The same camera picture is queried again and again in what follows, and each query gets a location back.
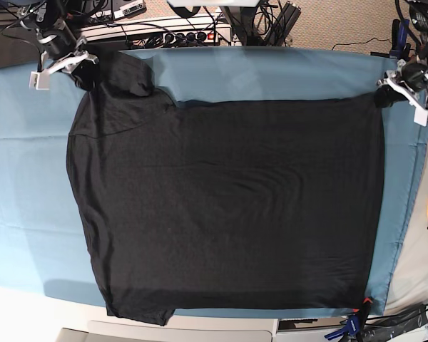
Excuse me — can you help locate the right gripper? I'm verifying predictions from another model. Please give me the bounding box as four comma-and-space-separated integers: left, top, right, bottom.
37, 30, 102, 91

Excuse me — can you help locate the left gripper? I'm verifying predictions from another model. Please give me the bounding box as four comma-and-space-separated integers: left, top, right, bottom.
373, 60, 428, 108

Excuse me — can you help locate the black T-shirt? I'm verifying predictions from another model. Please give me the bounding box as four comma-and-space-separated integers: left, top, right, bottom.
66, 52, 384, 326

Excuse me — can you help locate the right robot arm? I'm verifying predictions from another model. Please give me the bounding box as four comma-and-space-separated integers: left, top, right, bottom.
18, 1, 99, 91

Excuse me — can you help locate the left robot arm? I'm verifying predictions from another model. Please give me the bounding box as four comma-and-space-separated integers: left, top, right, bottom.
374, 1, 428, 110

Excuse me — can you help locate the blue black clamp top right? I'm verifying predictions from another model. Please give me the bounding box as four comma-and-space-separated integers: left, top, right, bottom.
389, 19, 411, 61

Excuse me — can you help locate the white power strip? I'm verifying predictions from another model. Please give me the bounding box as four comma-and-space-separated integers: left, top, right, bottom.
141, 28, 233, 48

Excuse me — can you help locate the blue table cloth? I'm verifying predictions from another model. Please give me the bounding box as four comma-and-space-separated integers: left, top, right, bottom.
0, 47, 428, 315

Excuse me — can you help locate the orange blue clamp bottom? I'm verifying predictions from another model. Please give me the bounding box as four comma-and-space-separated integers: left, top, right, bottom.
325, 297, 373, 341

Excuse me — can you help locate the black bag bottom right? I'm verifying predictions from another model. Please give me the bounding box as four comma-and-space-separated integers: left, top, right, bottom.
356, 304, 428, 341

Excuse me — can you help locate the white box bottom edge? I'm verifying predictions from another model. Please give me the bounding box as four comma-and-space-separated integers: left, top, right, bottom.
55, 319, 280, 342

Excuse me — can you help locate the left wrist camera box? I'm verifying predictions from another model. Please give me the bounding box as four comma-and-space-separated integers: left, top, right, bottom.
414, 108, 428, 127

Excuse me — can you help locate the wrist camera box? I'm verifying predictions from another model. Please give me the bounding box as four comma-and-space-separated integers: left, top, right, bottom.
29, 71, 50, 90
414, 108, 428, 127

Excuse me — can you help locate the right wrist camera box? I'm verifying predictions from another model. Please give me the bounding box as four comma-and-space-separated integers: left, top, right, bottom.
29, 71, 50, 90

